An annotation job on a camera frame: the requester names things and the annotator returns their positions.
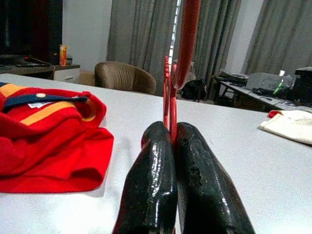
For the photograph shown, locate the black television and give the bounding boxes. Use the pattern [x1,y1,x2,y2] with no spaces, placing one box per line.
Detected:
[0,0,63,65]

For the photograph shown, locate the grey office desk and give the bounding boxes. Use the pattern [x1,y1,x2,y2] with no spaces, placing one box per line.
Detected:
[215,77,312,113]

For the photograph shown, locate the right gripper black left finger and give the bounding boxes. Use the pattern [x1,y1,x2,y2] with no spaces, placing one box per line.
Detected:
[113,121,178,234]

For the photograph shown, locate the orange can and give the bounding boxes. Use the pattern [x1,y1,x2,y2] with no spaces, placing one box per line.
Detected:
[58,44,68,67]

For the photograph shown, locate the red polo shirt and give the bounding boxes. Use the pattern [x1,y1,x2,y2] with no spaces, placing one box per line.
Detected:
[0,81,115,194]

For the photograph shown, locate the red plastic clothes hanger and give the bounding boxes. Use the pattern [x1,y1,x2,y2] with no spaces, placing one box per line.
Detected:
[162,0,202,148]

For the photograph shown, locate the grey curtain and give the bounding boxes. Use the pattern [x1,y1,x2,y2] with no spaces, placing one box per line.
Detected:
[243,0,312,75]
[106,0,177,74]
[179,0,242,86]

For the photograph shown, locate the white table with black legs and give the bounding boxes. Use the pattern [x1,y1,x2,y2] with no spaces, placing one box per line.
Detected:
[0,73,312,234]

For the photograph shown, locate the white drawer cabinet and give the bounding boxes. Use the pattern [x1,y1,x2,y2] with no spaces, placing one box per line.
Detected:
[0,63,81,84]

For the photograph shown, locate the cream white cloth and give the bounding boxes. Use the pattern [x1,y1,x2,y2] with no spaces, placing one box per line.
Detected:
[257,109,312,146]

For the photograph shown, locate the black backpack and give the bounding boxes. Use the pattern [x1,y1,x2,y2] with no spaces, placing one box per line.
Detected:
[181,78,208,102]

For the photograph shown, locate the brown armchair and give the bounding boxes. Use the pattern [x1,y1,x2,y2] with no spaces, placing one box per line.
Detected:
[94,60,157,96]

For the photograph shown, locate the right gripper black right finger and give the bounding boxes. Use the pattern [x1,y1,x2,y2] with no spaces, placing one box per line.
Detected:
[175,121,256,234]

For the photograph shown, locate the black box device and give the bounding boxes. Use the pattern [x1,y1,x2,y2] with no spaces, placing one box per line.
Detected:
[291,66,312,101]

